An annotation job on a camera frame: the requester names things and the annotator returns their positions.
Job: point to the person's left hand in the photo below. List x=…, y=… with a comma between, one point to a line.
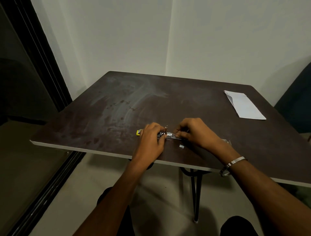
x=149, y=143

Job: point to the person's right hand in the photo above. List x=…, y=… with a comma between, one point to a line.
x=201, y=133

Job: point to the yellow and silver stapler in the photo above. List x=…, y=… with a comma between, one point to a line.
x=170, y=135

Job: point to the blue staples box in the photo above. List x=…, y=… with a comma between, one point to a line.
x=225, y=141

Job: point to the white papers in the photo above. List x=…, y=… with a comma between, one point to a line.
x=245, y=105

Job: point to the person's right forearm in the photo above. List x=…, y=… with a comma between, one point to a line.
x=267, y=192

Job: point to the person's left forearm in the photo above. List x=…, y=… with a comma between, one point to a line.
x=114, y=197

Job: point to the black metal table leg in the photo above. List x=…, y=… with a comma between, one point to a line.
x=150, y=166
x=196, y=194

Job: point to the dark green sofa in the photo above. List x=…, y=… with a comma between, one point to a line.
x=295, y=104

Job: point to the black sliding door frame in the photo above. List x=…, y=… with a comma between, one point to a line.
x=31, y=68

